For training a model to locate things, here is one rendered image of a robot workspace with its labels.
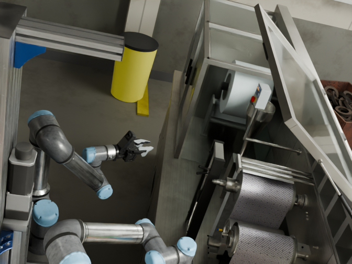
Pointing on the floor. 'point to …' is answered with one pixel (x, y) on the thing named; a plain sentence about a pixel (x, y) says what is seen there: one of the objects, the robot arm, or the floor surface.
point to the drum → (133, 67)
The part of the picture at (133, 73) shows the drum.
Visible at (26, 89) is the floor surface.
